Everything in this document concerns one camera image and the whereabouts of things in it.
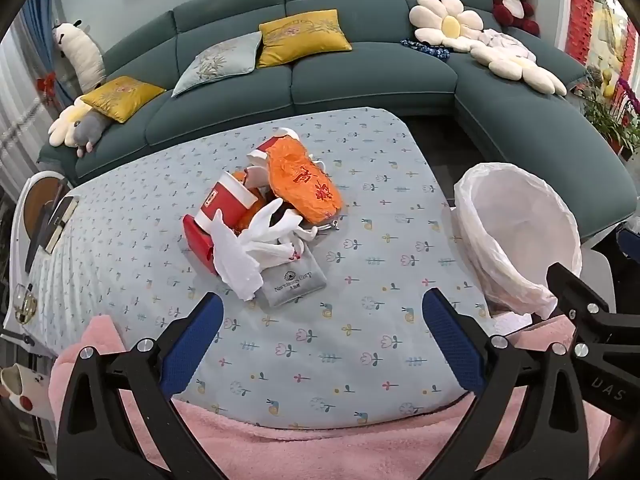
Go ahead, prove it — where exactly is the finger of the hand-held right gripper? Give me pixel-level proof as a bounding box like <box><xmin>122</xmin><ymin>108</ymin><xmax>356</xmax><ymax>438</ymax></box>
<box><xmin>546</xmin><ymin>262</ymin><xmax>612</xmax><ymax>328</ymax></box>

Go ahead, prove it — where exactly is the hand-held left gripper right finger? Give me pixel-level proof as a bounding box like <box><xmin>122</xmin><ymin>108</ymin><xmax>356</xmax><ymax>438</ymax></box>
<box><xmin>421</xmin><ymin>287</ymin><xmax>611</xmax><ymax>480</ymax></box>

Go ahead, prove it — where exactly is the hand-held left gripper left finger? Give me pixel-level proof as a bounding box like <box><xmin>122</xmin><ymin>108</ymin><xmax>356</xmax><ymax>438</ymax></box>
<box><xmin>56</xmin><ymin>291</ymin><xmax>224</xmax><ymax>480</ymax></box>

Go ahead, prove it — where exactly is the bin with white liner bag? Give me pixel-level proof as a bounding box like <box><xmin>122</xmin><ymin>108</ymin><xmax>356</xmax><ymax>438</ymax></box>
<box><xmin>452</xmin><ymin>162</ymin><xmax>583</xmax><ymax>321</ymax></box>

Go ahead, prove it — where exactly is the white cloth glove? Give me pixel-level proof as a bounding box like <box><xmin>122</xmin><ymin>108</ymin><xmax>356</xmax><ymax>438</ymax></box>
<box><xmin>240</xmin><ymin>197</ymin><xmax>311</xmax><ymax>261</ymax></box>

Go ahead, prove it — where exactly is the red paper cup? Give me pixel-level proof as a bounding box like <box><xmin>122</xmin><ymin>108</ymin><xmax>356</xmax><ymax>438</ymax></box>
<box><xmin>195</xmin><ymin>170</ymin><xmax>266</xmax><ymax>233</ymax></box>
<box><xmin>247</xmin><ymin>129</ymin><xmax>301</xmax><ymax>171</ymax></box>

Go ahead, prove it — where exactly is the orange plastic bag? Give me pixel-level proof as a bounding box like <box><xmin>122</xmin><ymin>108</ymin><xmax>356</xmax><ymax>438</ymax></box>
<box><xmin>267</xmin><ymin>137</ymin><xmax>343</xmax><ymax>225</ymax></box>

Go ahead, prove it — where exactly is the crumpled white paper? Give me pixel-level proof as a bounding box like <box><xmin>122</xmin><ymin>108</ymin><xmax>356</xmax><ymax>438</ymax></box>
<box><xmin>210</xmin><ymin>210</ymin><xmax>266</xmax><ymax>302</ymax></box>

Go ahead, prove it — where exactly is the red box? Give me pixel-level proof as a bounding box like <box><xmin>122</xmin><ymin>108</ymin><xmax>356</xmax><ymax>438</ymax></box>
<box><xmin>182</xmin><ymin>214</ymin><xmax>221</xmax><ymax>276</ymax></box>

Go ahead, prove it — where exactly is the grey fabric pouch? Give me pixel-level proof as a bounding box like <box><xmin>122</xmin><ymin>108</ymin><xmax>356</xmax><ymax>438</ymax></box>
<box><xmin>260</xmin><ymin>255</ymin><xmax>326</xmax><ymax>308</ymax></box>

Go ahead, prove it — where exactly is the floral light blue tablecloth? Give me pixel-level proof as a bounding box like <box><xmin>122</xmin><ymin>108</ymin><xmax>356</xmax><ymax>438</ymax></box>
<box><xmin>2</xmin><ymin>107</ymin><xmax>501</xmax><ymax>431</ymax></box>

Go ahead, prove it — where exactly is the pink fluffy blanket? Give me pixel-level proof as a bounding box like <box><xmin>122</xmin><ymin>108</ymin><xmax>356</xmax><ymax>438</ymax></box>
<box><xmin>47</xmin><ymin>312</ymin><xmax>613</xmax><ymax>480</ymax></box>

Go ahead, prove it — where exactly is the small glass dish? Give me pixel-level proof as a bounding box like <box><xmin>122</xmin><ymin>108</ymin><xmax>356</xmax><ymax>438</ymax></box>
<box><xmin>12</xmin><ymin>282</ymin><xmax>38</xmax><ymax>321</ymax></box>

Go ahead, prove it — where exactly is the white plush slipper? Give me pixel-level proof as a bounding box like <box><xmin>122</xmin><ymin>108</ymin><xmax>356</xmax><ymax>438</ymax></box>
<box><xmin>0</xmin><ymin>362</ymin><xmax>51</xmax><ymax>416</ymax></box>

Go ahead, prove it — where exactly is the green potted plant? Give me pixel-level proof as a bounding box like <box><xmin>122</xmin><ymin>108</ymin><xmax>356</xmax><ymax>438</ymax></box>
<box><xmin>582</xmin><ymin>75</ymin><xmax>640</xmax><ymax>156</ymax></box>

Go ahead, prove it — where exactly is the dark book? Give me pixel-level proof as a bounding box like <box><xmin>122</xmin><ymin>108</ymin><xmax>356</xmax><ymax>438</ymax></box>
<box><xmin>25</xmin><ymin>197</ymin><xmax>78</xmax><ymax>271</ymax></box>

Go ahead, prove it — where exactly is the white round side table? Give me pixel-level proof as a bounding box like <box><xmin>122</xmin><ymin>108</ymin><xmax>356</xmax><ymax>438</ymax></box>
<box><xmin>2</xmin><ymin>170</ymin><xmax>76</xmax><ymax>331</ymax></box>

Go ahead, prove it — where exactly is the cream flower cushion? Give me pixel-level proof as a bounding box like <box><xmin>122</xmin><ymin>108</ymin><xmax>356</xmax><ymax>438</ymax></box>
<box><xmin>48</xmin><ymin>97</ymin><xmax>93</xmax><ymax>148</ymax></box>
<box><xmin>409</xmin><ymin>0</ymin><xmax>485</xmax><ymax>53</ymax></box>
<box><xmin>470</xmin><ymin>42</ymin><xmax>568</xmax><ymax>97</ymax></box>

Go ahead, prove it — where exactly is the grey plush toy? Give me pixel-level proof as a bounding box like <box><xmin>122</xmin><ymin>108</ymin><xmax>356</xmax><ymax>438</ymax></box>
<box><xmin>72</xmin><ymin>110</ymin><xmax>108</xmax><ymax>158</ymax></box>

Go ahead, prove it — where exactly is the yellow embroidered cushion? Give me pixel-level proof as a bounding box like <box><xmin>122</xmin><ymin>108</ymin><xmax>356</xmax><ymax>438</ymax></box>
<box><xmin>80</xmin><ymin>76</ymin><xmax>166</xmax><ymax>123</ymax></box>
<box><xmin>257</xmin><ymin>10</ymin><xmax>353</xmax><ymax>68</ymax></box>

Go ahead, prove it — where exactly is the pale pink cloth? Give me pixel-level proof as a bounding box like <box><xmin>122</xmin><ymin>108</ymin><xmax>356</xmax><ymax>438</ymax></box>
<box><xmin>477</xmin><ymin>27</ymin><xmax>536</xmax><ymax>63</ymax></box>

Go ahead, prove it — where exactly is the teal sectional sofa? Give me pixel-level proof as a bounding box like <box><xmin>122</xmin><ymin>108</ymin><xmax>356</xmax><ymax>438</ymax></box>
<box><xmin>37</xmin><ymin>0</ymin><xmax>638</xmax><ymax>241</ymax></box>

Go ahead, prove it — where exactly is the light blue embroidered cushion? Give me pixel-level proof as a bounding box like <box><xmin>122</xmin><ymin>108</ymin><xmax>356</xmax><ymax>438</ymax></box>
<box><xmin>171</xmin><ymin>31</ymin><xmax>263</xmax><ymax>98</ymax></box>

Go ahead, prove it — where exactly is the blue patterned cloth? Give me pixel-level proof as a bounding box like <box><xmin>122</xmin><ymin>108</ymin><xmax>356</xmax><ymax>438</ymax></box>
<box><xmin>400</xmin><ymin>37</ymin><xmax>453</xmax><ymax>63</ymax></box>

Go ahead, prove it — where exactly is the white sheer curtain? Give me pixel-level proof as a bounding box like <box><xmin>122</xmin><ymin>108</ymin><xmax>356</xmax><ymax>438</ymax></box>
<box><xmin>0</xmin><ymin>35</ymin><xmax>56</xmax><ymax>171</ymax></box>

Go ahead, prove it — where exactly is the long white plush toy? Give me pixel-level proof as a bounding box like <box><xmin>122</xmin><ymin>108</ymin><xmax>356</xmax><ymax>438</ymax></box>
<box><xmin>52</xmin><ymin>20</ymin><xmax>107</xmax><ymax>91</ymax></box>

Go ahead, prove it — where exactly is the blue curtain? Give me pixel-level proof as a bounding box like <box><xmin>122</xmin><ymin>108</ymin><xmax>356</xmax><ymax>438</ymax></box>
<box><xmin>25</xmin><ymin>0</ymin><xmax>81</xmax><ymax>106</ymax></box>

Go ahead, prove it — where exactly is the red wall decoration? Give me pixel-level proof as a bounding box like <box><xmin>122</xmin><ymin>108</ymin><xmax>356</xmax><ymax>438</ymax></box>
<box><xmin>565</xmin><ymin>0</ymin><xmax>640</xmax><ymax>68</ymax></box>

